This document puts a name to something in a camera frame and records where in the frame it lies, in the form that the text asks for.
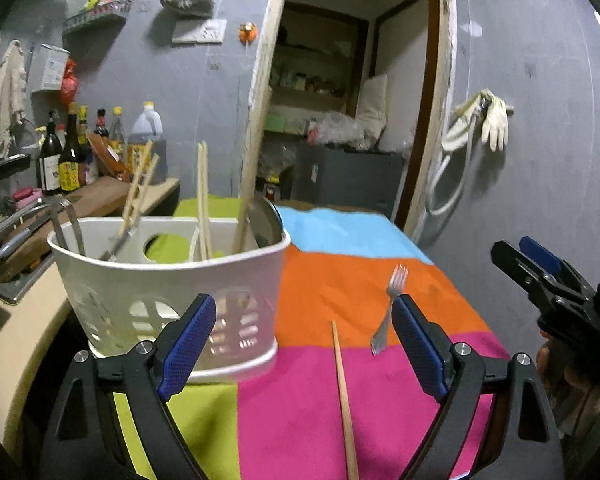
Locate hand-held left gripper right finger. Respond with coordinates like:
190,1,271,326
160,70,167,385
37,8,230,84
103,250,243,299
390,293,566,480

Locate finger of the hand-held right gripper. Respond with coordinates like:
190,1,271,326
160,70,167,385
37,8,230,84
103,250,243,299
491,239,589,322
519,234,594,302

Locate grey cabinet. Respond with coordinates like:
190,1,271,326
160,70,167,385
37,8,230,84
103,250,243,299
292,142,406,211

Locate metal tongs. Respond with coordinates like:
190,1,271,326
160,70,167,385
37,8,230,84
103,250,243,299
49,199,87,257

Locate wooden door frame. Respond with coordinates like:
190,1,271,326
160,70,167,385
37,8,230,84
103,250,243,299
237,0,456,241

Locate dark wine bottle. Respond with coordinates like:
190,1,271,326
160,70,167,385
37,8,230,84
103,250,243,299
36,110,63,196

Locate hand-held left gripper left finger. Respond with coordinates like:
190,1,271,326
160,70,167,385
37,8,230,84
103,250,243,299
40,293,218,480

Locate wooden cutting board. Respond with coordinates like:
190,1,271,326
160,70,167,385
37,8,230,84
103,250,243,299
55,176,133,221

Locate person's right hand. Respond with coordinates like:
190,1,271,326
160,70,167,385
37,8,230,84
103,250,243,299
536,332,600,432

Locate wooden shelf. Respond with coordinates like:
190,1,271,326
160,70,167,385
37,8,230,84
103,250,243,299
270,2,371,111

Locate white plastic utensil basket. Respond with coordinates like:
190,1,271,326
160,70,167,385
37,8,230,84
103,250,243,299
46,216,292,386

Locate wall power socket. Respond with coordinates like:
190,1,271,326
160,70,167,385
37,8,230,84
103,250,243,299
171,19,228,45

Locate clear plastic bag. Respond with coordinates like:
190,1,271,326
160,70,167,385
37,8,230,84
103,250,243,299
307,111,381,151

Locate white pillow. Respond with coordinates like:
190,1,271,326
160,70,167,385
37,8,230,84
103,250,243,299
355,72,388,133

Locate white wall box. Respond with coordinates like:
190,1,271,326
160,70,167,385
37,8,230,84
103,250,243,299
31,42,71,92

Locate large metal spoon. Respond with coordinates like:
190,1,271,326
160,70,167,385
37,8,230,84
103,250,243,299
247,197,287,251

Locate large clear plastic jug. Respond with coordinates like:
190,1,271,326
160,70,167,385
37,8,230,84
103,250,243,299
128,101,167,171

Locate kitchen knife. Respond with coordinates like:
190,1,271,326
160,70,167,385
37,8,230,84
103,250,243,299
0,220,51,263

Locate brown packet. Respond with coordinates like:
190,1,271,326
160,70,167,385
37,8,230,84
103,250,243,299
87,132,131,183

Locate metal fork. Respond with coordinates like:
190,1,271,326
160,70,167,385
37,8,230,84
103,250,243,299
370,265,409,357

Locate dark bottle yellow label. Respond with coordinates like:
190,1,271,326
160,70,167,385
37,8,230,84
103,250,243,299
59,102,88,193

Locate wire wall rack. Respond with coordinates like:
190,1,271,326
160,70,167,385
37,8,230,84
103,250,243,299
62,0,136,36

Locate black faucet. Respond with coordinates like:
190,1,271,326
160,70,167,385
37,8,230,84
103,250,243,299
0,122,31,188

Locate multicoloured table cloth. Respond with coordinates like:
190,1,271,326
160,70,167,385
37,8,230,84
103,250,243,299
112,197,513,480

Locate white hanging towel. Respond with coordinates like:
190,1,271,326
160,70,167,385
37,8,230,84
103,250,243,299
0,40,28,133

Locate wooden chopstick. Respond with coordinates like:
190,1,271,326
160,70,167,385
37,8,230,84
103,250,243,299
331,320,359,480
196,141,206,262
129,154,161,237
202,140,215,259
231,180,257,255
120,140,154,233

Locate pale rubber gloves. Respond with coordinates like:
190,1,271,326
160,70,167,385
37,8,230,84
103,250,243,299
441,88,510,152

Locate white hose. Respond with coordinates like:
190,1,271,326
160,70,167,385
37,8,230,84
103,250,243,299
425,105,481,216

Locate pink soap box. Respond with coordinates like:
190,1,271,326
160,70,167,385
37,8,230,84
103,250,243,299
11,187,43,208

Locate red plastic bag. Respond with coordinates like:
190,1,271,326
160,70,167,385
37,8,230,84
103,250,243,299
59,57,78,106

